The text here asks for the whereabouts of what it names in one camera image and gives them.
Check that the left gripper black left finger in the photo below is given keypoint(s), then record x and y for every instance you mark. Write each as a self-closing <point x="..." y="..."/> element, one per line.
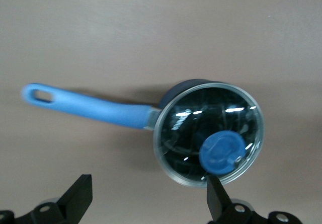
<point x="75" y="198"/>

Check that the glass lid with blue knob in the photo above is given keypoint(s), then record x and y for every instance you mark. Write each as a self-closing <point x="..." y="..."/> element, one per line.
<point x="188" y="123"/>

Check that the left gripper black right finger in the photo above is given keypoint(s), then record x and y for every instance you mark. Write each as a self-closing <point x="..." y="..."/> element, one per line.
<point x="219" y="201"/>

